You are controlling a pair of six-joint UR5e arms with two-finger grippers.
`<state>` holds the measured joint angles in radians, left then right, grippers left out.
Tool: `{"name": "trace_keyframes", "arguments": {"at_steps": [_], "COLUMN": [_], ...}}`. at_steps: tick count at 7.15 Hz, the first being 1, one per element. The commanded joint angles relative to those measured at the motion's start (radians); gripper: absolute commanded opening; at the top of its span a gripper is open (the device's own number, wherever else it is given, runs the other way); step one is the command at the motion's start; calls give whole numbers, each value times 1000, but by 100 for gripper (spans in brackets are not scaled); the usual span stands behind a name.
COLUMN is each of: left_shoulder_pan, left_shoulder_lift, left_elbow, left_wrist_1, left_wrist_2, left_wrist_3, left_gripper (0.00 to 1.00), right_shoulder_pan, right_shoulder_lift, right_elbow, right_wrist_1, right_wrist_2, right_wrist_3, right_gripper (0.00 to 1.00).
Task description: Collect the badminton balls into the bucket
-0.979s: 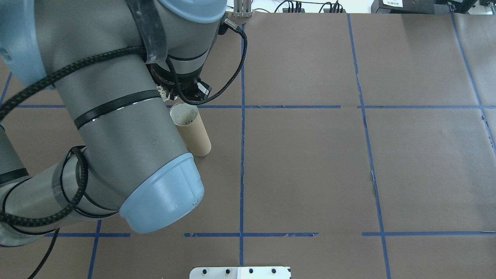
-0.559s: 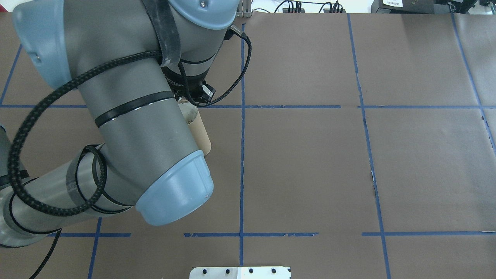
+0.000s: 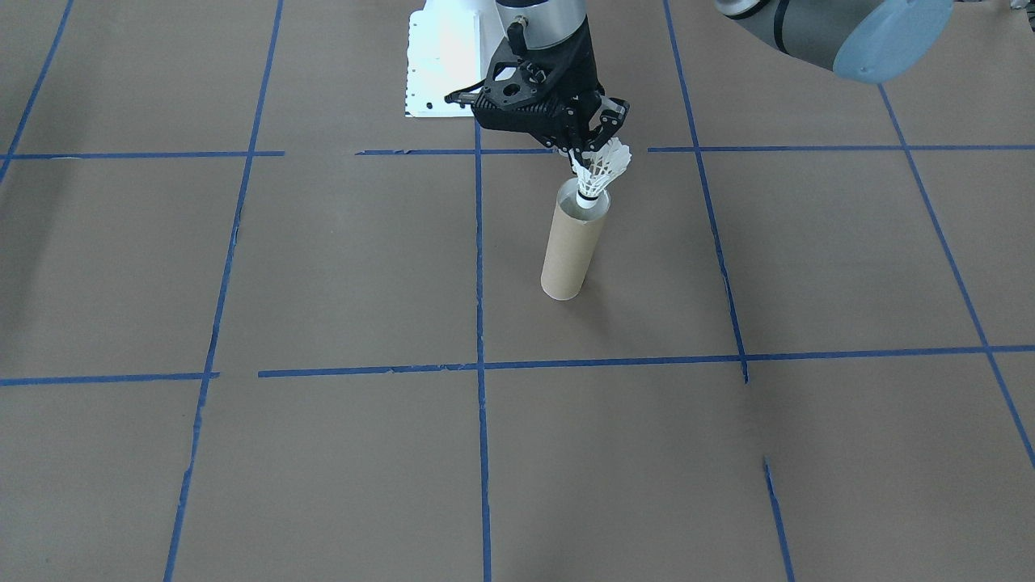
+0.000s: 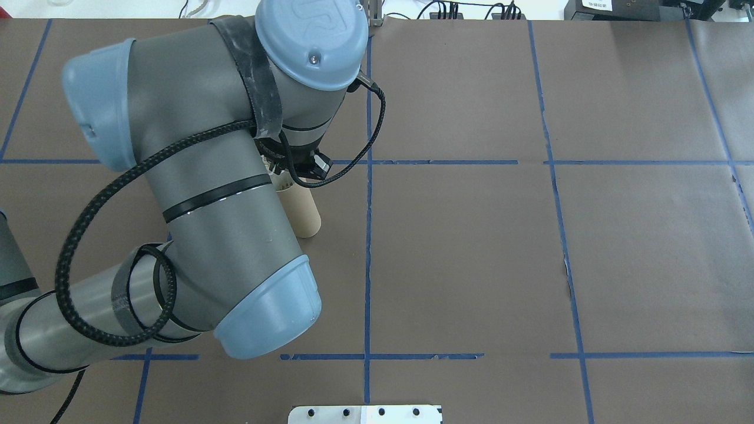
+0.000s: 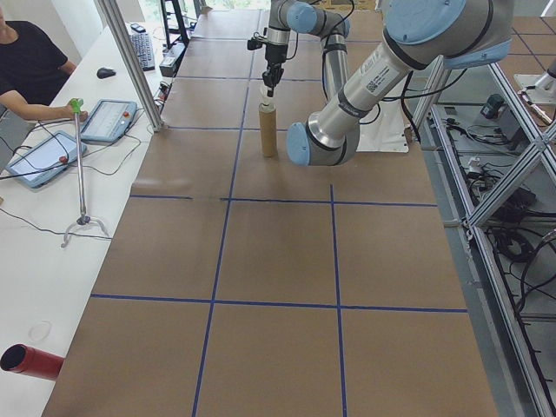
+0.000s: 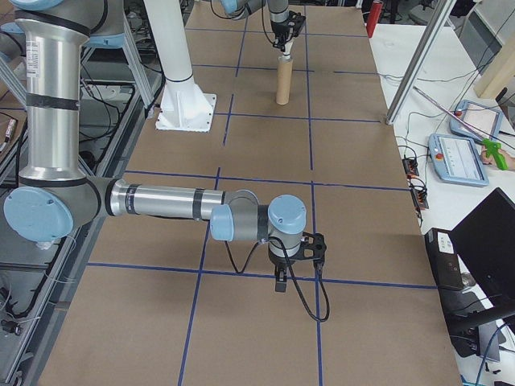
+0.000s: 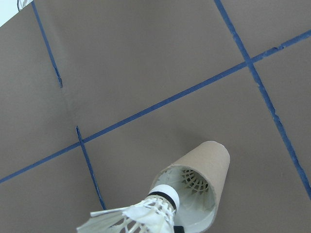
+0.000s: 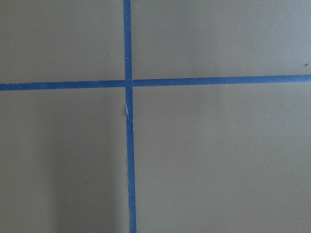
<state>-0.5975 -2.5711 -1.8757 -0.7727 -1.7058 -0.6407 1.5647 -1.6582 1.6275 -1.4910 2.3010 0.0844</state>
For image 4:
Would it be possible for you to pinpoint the brown cardboard tube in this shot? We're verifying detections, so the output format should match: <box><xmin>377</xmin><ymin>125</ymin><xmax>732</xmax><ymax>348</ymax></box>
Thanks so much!
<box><xmin>276</xmin><ymin>175</ymin><xmax>322</xmax><ymax>239</ymax></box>

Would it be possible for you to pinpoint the black box with white label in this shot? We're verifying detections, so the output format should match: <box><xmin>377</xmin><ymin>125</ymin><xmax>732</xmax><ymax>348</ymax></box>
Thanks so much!
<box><xmin>564</xmin><ymin>0</ymin><xmax>664</xmax><ymax>22</ymax></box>

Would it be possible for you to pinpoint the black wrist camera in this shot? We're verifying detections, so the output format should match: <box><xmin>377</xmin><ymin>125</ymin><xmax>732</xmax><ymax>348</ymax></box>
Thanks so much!
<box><xmin>310</xmin><ymin>151</ymin><xmax>333</xmax><ymax>180</ymax></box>

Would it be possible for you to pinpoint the thin black braided cable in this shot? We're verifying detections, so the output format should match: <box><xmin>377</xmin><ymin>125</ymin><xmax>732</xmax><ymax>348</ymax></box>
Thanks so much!
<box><xmin>277</xmin><ymin>71</ymin><xmax>387</xmax><ymax>190</ymax></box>

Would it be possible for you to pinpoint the thick black braided cable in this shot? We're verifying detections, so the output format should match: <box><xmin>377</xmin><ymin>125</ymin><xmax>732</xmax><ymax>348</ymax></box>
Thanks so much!
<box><xmin>54</xmin><ymin>120</ymin><xmax>261</xmax><ymax>348</ymax></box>

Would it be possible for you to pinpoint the white metal base plate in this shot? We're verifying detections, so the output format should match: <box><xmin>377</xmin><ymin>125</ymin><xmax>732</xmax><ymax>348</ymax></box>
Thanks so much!
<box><xmin>287</xmin><ymin>405</ymin><xmax>444</xmax><ymax>424</ymax></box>

